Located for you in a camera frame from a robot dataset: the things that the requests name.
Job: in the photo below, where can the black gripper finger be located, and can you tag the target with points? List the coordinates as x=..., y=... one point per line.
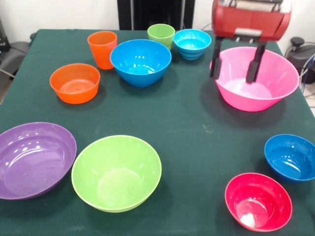
x=216, y=66
x=253, y=68

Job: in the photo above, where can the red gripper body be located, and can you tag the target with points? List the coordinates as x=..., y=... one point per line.
x=246, y=20

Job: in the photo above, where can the large pink bowl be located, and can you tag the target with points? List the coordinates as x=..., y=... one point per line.
x=278, y=73

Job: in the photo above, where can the red bowl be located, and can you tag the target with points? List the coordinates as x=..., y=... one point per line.
x=258, y=201

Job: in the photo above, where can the green bowl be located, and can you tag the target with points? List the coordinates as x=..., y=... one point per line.
x=115, y=172

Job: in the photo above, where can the small ribbed cyan bowl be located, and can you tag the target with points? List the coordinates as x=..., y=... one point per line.
x=192, y=43

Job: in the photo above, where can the black floor stand base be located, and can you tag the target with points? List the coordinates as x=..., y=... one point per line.
x=14, y=54
x=300, y=56

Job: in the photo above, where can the green cup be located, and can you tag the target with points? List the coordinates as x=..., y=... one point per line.
x=160, y=35

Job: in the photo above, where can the large light blue bowl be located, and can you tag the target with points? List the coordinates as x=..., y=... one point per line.
x=140, y=61

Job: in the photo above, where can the dark green tablecloth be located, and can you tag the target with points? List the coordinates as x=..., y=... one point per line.
x=182, y=147

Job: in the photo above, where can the small dark blue bowl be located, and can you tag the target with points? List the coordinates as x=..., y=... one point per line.
x=289, y=157

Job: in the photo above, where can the orange cup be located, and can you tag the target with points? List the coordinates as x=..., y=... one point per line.
x=102, y=51

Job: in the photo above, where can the orange bowl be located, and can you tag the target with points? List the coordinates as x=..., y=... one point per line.
x=73, y=94

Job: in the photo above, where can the purple bowl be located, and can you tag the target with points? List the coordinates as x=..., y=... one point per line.
x=32, y=162

